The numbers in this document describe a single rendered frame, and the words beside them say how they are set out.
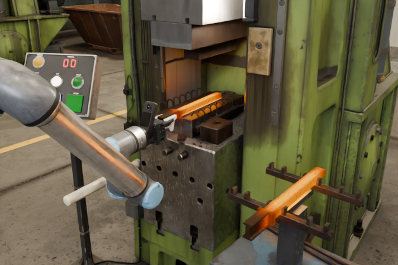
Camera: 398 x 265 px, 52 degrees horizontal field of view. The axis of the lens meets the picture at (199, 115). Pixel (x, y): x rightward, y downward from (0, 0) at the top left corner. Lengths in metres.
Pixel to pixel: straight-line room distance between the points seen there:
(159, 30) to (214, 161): 0.55
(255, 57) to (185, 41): 0.27
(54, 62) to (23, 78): 0.93
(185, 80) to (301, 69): 0.68
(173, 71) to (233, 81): 0.32
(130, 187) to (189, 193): 0.45
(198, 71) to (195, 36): 0.53
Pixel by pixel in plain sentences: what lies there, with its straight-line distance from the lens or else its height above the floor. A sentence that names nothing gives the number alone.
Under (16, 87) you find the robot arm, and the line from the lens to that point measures 1.01.
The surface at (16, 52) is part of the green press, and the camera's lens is 6.35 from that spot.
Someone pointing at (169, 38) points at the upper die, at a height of 1.30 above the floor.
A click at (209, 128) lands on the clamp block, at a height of 0.98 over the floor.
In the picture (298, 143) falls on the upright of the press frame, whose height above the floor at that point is 0.94.
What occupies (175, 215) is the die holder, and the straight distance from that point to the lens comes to 1.79.
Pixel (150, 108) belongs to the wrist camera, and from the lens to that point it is 1.50.
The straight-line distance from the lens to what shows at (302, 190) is 1.23.
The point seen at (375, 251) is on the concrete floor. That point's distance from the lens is 2.72.
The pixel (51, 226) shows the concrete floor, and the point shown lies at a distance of 2.87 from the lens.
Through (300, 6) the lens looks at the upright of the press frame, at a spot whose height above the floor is 1.43.
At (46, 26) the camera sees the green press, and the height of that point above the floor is 0.75.
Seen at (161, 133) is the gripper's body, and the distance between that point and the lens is 1.55.
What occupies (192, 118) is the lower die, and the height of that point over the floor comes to 0.99.
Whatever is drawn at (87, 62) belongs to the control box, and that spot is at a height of 1.17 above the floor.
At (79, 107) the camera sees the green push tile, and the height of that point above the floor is 0.99.
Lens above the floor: 1.55
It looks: 20 degrees down
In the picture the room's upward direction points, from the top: straight up
